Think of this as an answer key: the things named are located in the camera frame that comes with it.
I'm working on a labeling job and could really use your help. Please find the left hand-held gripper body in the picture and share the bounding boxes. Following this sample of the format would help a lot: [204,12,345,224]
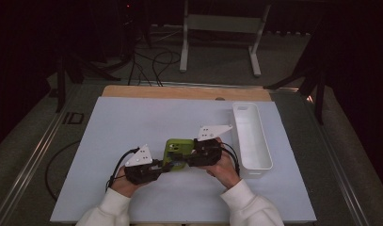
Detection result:
[123,144,164,186]

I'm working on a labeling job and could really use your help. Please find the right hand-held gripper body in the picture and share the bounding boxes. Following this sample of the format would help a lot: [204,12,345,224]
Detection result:
[186,124,233,168]

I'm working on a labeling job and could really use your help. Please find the white plastic storage bin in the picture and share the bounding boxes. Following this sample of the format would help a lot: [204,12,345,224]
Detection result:
[231,102,274,179]

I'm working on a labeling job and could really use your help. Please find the person's left hand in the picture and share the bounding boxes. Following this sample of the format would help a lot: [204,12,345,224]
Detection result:
[109,173,151,199]

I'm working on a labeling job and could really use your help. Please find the person's right hand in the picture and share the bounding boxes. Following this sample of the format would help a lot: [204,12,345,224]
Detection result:
[199,137,243,190]

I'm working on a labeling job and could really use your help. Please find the white table mat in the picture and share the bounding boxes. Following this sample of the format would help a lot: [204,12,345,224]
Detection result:
[50,96,317,224]

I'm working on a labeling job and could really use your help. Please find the black tripod stand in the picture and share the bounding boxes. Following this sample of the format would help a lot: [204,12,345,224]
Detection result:
[55,43,121,113]

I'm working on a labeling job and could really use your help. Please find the black stand with angled legs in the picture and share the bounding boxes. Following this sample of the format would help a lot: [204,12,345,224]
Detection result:
[263,29,328,125]

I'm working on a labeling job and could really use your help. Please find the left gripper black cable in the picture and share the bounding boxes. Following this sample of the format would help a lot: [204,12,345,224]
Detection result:
[104,146,140,192]

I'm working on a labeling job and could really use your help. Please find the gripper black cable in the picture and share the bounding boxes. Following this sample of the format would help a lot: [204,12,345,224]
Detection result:
[104,146,140,192]
[221,141,241,177]

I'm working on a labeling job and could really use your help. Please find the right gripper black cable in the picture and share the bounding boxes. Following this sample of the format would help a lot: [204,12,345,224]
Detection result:
[221,141,241,177]

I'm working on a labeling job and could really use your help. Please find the black floor cables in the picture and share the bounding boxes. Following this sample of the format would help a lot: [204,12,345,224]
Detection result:
[127,49,183,88]

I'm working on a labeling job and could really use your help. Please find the curved black floor cable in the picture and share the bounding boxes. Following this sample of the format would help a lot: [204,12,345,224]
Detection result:
[44,139,83,202]

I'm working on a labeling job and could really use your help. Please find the metal floor rail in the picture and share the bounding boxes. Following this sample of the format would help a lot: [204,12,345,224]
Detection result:
[305,93,373,226]
[0,84,84,226]

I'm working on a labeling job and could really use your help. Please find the white metal stand frame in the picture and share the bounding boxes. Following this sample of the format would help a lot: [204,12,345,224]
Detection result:
[179,0,272,78]

